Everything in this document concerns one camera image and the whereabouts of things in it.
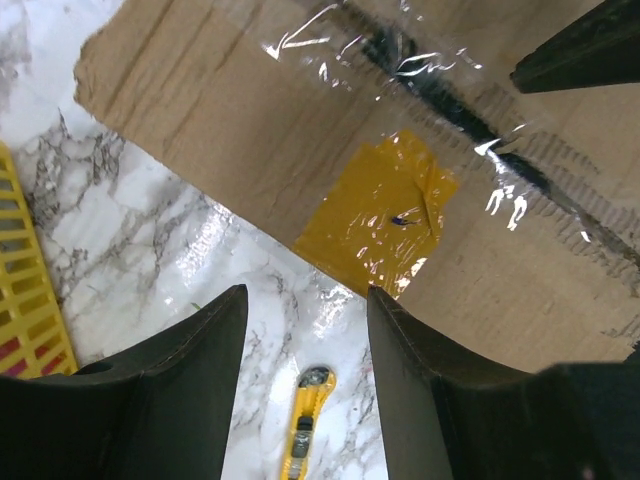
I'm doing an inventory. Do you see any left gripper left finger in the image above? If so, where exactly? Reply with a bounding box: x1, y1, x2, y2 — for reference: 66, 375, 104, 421
1, 285, 248, 479

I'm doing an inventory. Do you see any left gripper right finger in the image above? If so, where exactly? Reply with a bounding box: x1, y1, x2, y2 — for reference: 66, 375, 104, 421
367, 287, 639, 479

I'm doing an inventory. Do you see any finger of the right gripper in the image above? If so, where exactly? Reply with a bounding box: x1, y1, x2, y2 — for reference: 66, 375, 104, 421
510, 0, 639, 94

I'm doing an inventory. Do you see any yellow utility knife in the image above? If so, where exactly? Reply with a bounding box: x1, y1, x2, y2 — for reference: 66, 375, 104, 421
280, 365, 337, 480

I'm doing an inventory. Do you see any brown cardboard express box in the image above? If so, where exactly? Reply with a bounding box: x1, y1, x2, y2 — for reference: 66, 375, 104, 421
74, 1, 639, 371

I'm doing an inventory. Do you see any yellow plastic basket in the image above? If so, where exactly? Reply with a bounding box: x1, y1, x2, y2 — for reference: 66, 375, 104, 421
0, 145, 78, 379

